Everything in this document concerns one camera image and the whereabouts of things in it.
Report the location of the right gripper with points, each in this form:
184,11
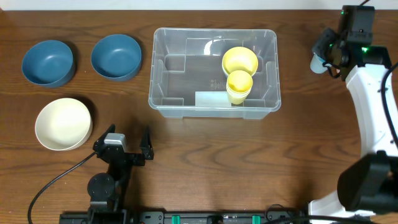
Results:
325,42

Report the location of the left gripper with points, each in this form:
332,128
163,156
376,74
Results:
126,156

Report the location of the light blue cup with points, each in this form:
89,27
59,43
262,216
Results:
316,65

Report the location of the yellow small bowl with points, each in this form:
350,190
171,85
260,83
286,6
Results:
239,58

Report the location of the yellow cup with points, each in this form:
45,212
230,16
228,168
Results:
238,86

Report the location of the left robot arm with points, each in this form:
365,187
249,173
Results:
107,189

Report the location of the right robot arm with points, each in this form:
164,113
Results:
369,186

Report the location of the cream large bowl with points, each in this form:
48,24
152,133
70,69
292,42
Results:
64,124

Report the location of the dark blue bowl near bin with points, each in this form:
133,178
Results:
117,57

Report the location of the clear plastic storage bin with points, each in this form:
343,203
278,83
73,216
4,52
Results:
187,79

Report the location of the dark blue bowl far left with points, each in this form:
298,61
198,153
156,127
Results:
49,63

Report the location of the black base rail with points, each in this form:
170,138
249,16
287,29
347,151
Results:
158,217

